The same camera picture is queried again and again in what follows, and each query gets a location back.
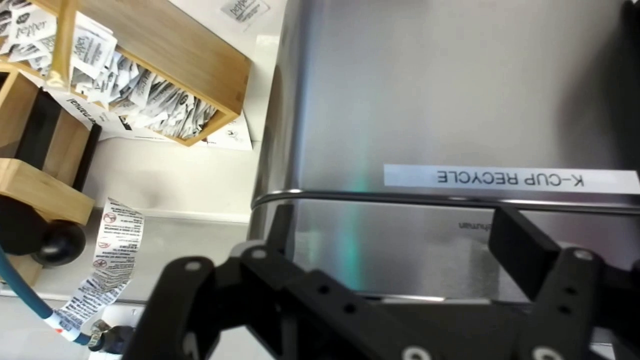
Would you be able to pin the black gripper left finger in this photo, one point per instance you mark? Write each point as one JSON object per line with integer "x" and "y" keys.
{"x": 267, "y": 312}

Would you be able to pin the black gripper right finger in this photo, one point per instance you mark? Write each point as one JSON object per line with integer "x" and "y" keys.
{"x": 566, "y": 300}

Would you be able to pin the small black round cap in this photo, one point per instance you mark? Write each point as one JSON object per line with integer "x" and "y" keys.
{"x": 60, "y": 241}

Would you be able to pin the stainless steel pod recycle bin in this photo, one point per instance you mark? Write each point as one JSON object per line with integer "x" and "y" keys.
{"x": 433, "y": 100}

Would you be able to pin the wooden condiment organizer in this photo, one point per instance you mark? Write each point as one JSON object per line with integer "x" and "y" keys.
{"x": 41, "y": 186}

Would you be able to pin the white printed paper sheet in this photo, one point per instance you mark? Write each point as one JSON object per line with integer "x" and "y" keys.
{"x": 247, "y": 12}

